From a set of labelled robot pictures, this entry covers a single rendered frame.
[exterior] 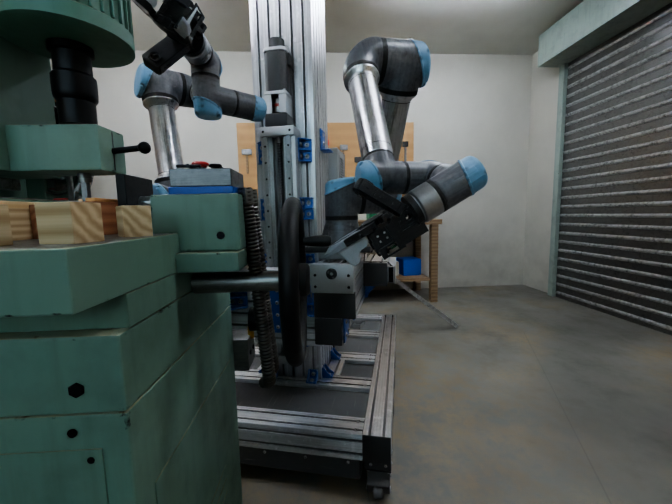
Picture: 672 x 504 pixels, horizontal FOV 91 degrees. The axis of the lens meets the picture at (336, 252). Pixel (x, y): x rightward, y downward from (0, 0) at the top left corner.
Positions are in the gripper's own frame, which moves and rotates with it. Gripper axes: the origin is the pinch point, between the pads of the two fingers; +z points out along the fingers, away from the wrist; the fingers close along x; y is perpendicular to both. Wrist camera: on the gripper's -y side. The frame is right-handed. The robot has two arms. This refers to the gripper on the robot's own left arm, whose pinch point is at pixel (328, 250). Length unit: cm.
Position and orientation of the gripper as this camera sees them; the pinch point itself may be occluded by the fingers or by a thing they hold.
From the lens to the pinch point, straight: 68.5
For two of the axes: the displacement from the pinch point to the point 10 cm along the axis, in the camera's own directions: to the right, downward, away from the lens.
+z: -8.5, 5.2, 0.1
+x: -0.5, -1.1, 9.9
